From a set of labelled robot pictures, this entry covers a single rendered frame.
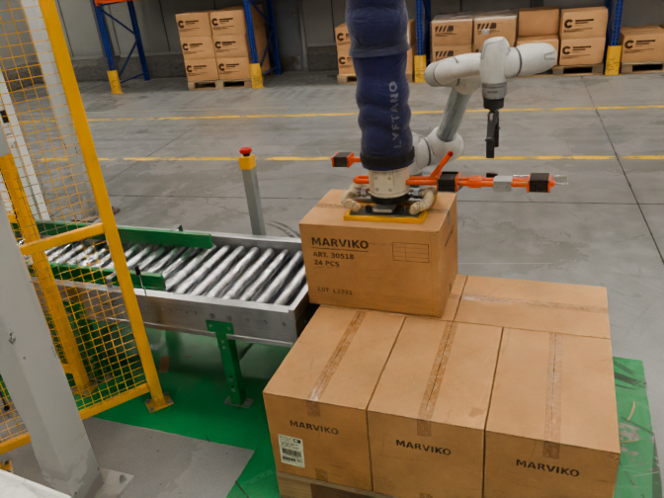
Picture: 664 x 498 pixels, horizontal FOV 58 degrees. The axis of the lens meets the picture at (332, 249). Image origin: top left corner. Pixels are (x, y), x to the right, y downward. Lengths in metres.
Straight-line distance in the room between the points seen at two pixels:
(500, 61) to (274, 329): 1.43
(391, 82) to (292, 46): 9.19
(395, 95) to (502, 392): 1.15
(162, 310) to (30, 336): 0.75
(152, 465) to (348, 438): 1.03
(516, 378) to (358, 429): 0.59
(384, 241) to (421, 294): 0.28
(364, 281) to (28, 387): 1.34
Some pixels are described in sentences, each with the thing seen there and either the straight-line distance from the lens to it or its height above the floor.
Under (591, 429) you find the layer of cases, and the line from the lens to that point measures 2.15.
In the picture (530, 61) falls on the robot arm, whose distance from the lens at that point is 2.38.
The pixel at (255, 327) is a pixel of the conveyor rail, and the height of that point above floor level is 0.49.
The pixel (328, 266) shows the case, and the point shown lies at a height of 0.75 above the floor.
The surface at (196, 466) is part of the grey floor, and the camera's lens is 2.87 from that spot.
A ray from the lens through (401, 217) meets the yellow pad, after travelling 2.47.
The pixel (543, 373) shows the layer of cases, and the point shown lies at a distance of 2.34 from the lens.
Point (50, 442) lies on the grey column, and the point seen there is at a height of 0.40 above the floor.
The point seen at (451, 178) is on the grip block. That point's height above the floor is 1.10.
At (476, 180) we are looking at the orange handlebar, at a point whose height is 1.10.
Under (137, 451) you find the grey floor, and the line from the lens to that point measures 3.05.
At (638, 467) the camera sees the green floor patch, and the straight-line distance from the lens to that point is 2.85.
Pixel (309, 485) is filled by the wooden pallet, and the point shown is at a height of 0.11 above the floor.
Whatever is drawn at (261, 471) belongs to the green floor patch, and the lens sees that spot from 2.77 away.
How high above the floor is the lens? 1.97
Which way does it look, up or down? 26 degrees down
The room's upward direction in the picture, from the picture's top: 6 degrees counter-clockwise
